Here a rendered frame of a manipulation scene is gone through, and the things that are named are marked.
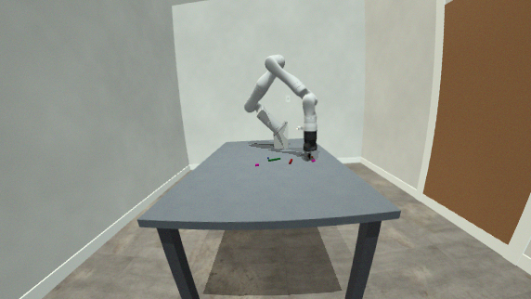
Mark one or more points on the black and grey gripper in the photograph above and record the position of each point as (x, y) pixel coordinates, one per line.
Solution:
(310, 138)

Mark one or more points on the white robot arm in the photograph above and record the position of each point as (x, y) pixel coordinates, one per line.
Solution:
(275, 65)

